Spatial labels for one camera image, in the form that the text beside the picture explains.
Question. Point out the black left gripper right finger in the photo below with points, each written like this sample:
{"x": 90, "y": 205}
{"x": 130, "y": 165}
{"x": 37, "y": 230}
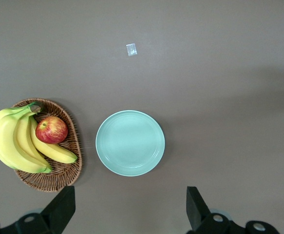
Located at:
{"x": 200, "y": 214}

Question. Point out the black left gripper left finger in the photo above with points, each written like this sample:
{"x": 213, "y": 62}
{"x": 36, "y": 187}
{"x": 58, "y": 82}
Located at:
{"x": 54, "y": 212}

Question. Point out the light green round plate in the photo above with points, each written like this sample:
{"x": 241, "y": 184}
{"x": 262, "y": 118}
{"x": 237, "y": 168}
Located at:
{"x": 130, "y": 143}

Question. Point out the brown wicker basket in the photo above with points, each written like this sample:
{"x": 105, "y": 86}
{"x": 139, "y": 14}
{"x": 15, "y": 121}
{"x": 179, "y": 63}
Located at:
{"x": 66, "y": 173}

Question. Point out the red apple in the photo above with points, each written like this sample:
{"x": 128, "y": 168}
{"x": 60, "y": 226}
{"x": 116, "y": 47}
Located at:
{"x": 51, "y": 130}

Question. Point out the yellow banana bunch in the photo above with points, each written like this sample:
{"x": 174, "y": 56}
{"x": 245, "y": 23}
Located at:
{"x": 6, "y": 141}

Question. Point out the small clear tape piece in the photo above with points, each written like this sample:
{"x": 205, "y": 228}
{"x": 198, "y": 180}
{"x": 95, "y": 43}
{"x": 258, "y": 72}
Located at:
{"x": 131, "y": 49}

